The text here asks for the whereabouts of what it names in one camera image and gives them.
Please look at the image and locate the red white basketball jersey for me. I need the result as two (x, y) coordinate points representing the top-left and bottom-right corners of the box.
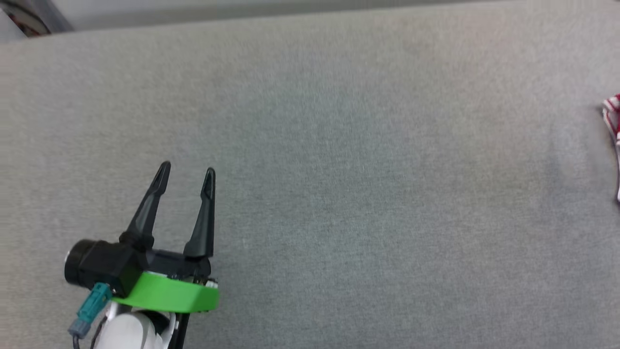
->
(602, 93), (620, 202)

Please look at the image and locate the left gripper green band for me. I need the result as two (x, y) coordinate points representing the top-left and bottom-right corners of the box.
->
(111, 161), (220, 314)

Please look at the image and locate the teal left camera connector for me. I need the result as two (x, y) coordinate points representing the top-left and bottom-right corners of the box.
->
(68, 283), (113, 339)

